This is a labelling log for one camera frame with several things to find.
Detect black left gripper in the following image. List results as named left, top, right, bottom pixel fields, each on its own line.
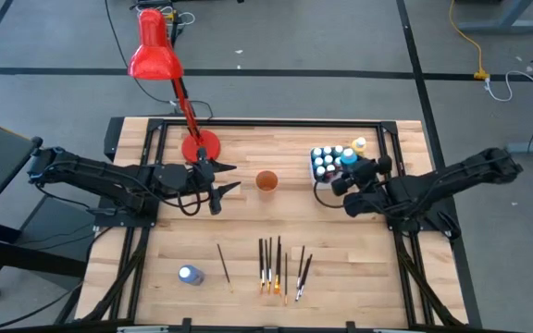
left=183, top=147, right=242, bottom=216

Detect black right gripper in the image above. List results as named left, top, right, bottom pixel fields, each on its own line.
left=330, top=155, right=394, bottom=198

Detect large sky blue paint bottle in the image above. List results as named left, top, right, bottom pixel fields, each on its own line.
left=340, top=147, right=359, bottom=167

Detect white plastic storage bin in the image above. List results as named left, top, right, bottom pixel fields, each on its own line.
left=309, top=145, right=347, bottom=191

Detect black paintbrush dark bristles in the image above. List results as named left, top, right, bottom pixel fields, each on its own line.
left=295, top=244, right=306, bottom=291
left=294, top=253, right=314, bottom=302
left=296, top=254, right=312, bottom=300

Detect terracotta orange cup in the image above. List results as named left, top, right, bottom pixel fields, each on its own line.
left=254, top=169, right=279, bottom=193

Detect wide orange-bristle paintbrush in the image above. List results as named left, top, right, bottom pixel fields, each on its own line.
left=273, top=242, right=281, bottom=296

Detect red desk lamp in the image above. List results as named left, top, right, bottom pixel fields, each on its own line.
left=127, top=7, right=222, bottom=167

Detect grey metal floor foot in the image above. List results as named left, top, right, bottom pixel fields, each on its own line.
left=502, top=141, right=533, bottom=156

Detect black aluminium table frame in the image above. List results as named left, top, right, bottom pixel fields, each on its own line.
left=74, top=117, right=469, bottom=333

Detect black table side bracket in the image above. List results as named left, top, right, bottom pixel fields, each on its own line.
left=104, top=117, right=125, bottom=162

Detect yellow extension cable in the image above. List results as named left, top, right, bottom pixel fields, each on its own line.
left=448, top=0, right=490, bottom=80

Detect white coiled cable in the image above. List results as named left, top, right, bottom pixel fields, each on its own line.
left=162, top=5, right=197, bottom=27

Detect black lamp cable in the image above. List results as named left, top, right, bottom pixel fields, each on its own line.
left=104, top=0, right=215, bottom=120

